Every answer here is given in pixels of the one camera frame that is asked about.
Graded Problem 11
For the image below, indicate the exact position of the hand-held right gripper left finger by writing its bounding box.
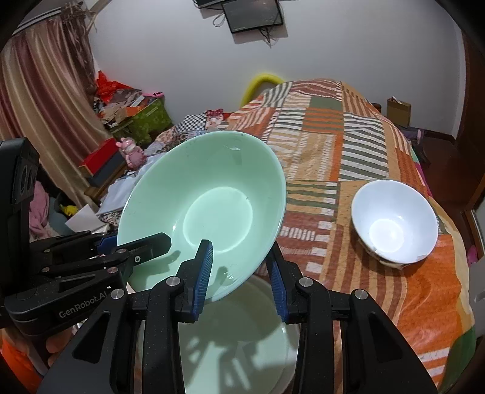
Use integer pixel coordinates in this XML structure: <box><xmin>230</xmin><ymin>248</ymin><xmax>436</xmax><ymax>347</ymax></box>
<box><xmin>36</xmin><ymin>239</ymin><xmax>215</xmax><ymax>394</ymax></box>

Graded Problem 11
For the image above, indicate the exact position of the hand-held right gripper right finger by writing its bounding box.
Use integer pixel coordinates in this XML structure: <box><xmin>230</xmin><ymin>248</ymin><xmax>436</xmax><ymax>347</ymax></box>
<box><xmin>265</xmin><ymin>242</ymin><xmax>440</xmax><ymax>394</ymax></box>

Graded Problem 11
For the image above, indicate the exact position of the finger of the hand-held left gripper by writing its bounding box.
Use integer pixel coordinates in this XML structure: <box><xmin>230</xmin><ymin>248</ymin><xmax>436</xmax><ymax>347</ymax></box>
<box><xmin>29</xmin><ymin>232</ymin><xmax>119</xmax><ymax>268</ymax></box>
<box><xmin>40</xmin><ymin>232</ymin><xmax>172</xmax><ymax>292</ymax></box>

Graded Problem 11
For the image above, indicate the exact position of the green plate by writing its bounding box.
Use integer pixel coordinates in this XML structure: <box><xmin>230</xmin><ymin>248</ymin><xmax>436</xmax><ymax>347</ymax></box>
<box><xmin>129</xmin><ymin>276</ymin><xmax>301</xmax><ymax>394</ymax></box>

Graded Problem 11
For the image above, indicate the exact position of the white plate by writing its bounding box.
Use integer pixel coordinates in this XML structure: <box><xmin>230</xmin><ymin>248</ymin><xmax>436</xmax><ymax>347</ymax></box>
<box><xmin>271</xmin><ymin>320</ymin><xmax>304</xmax><ymax>394</ymax></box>

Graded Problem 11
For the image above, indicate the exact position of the green bowl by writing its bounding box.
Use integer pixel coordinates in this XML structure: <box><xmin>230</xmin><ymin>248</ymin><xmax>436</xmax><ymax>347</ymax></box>
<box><xmin>117</xmin><ymin>131</ymin><xmax>288</xmax><ymax>304</ymax></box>

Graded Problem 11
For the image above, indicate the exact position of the person's left hand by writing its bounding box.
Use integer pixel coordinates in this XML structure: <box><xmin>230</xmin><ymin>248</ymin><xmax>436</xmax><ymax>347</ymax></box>
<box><xmin>45</xmin><ymin>326</ymin><xmax>79</xmax><ymax>369</ymax></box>

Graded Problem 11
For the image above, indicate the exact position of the pink cloth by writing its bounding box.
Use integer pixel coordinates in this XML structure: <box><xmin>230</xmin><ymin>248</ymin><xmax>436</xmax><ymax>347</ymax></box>
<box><xmin>29</xmin><ymin>181</ymin><xmax>52</xmax><ymax>240</ymax></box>

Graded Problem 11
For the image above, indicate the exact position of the white paper sheet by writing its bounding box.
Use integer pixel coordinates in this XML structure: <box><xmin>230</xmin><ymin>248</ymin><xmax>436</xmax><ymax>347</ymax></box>
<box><xmin>64</xmin><ymin>205</ymin><xmax>111</xmax><ymax>234</ymax></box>

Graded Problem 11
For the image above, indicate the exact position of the grey plastic bag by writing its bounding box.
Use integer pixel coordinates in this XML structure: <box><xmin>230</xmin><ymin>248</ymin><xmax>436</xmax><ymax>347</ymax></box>
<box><xmin>96</xmin><ymin>166</ymin><xmax>153</xmax><ymax>217</ymax></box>

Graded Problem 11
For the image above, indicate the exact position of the dark grey box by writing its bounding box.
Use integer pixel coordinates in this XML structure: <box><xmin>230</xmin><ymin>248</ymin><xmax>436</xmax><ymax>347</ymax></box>
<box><xmin>85</xmin><ymin>155</ymin><xmax>126</xmax><ymax>189</ymax></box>

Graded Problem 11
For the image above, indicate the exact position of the red box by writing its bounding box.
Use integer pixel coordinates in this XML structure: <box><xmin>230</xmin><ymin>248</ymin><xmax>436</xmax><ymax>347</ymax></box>
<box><xmin>78</xmin><ymin>138</ymin><xmax>120</xmax><ymax>177</ymax></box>

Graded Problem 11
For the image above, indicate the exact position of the pink toy figure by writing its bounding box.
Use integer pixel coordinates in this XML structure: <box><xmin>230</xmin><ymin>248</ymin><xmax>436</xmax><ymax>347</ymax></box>
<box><xmin>115</xmin><ymin>137</ymin><xmax>147</xmax><ymax>170</ymax></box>

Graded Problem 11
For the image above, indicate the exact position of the striped brown curtain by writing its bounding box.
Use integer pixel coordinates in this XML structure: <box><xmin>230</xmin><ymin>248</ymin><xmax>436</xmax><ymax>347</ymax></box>
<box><xmin>0</xmin><ymin>3</ymin><xmax>111</xmax><ymax>207</ymax></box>

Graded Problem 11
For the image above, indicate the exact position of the green box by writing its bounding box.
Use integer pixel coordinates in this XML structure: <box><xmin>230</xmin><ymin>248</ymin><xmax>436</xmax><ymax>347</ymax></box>
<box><xmin>109</xmin><ymin>98</ymin><xmax>175</xmax><ymax>151</ymax></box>

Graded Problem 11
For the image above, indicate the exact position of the white bowl with dark spots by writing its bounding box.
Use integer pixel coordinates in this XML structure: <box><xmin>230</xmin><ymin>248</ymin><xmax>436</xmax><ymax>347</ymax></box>
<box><xmin>350</xmin><ymin>179</ymin><xmax>440</xmax><ymax>270</ymax></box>

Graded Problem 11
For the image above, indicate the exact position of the red plastic bag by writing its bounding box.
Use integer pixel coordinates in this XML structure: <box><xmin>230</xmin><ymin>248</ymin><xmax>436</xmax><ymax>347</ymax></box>
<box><xmin>95</xmin><ymin>70</ymin><xmax>126</xmax><ymax>100</ymax></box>

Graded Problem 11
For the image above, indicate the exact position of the red patterned pouch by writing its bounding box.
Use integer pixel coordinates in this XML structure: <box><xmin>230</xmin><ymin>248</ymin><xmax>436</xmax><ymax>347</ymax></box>
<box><xmin>205</xmin><ymin>109</ymin><xmax>225</xmax><ymax>132</ymax></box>

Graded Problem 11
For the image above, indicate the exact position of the striped patchwork blanket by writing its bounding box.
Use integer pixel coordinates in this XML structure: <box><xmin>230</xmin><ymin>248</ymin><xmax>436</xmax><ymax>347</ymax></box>
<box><xmin>0</xmin><ymin>78</ymin><xmax>477</xmax><ymax>394</ymax></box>

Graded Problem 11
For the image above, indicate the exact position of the yellow foam tube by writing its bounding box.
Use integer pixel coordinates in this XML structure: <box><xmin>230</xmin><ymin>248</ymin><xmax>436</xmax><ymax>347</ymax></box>
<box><xmin>240</xmin><ymin>74</ymin><xmax>283</xmax><ymax>109</ymax></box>

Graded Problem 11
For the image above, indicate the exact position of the cardboard box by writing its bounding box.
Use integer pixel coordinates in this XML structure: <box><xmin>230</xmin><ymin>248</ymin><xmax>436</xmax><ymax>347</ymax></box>
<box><xmin>386</xmin><ymin>96</ymin><xmax>412</xmax><ymax>128</ymax></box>

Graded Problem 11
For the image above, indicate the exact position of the brown wooden door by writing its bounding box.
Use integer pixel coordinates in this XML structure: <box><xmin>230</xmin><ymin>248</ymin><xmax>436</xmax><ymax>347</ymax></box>
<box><xmin>453</xmin><ymin>28</ymin><xmax>485</xmax><ymax>215</ymax></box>

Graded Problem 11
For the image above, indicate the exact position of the black wall screen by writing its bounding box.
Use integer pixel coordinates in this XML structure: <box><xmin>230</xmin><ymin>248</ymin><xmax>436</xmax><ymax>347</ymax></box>
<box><xmin>221</xmin><ymin>0</ymin><xmax>284</xmax><ymax>35</ymax></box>

